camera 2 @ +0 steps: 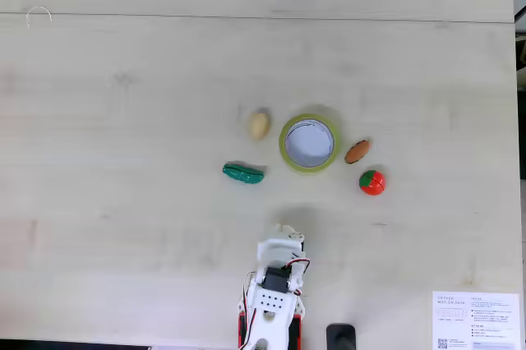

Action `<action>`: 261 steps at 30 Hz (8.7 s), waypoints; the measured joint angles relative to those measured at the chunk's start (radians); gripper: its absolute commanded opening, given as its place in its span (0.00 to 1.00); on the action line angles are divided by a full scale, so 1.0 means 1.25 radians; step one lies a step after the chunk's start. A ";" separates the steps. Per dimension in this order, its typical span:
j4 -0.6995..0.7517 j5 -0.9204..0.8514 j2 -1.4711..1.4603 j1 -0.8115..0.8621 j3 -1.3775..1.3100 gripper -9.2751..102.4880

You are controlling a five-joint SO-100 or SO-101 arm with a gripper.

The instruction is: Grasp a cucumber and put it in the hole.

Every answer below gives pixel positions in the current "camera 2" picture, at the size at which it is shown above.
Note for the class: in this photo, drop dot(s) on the toy hot dog burger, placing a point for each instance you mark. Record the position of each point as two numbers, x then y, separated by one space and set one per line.
357 152

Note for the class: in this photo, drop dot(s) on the beige toy egg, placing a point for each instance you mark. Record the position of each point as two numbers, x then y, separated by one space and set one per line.
259 125

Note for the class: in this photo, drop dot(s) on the red toy tomato green top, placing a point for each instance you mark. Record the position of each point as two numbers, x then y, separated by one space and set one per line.
373 183

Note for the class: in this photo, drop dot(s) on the white printed paper sheet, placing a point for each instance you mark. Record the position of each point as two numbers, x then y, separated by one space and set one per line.
472 325

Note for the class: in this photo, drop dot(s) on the black pole with clamp base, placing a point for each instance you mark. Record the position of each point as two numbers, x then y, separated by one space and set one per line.
341 337

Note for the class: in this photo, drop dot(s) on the yellow packing tape roll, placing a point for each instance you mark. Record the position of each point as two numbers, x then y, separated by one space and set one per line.
284 150

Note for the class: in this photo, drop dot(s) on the green toy cucumber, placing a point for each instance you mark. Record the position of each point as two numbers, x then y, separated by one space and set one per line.
243 174

